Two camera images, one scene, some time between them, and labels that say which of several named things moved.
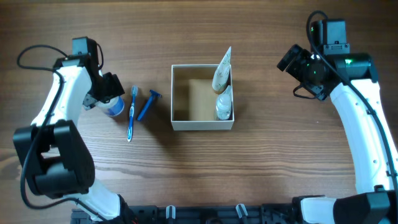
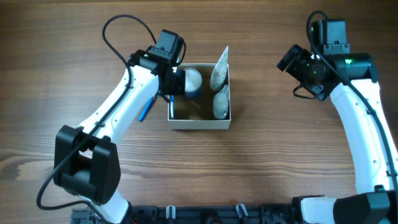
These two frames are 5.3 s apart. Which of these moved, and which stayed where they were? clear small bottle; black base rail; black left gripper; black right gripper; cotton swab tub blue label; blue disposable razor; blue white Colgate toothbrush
Moved: black left gripper; clear small bottle; cotton swab tub blue label; blue white Colgate toothbrush
Stayed: blue disposable razor; black base rail; black right gripper
